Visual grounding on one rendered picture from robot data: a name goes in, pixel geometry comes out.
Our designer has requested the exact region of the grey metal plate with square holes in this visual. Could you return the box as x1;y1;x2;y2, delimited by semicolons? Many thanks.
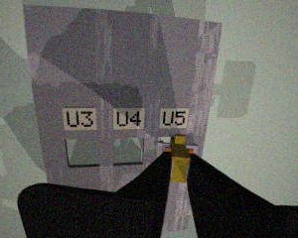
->
23;5;223;191

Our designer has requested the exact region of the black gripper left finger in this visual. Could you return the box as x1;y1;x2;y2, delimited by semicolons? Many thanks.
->
17;152;172;238

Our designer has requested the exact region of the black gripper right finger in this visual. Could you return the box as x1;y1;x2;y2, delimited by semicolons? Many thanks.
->
187;154;298;238

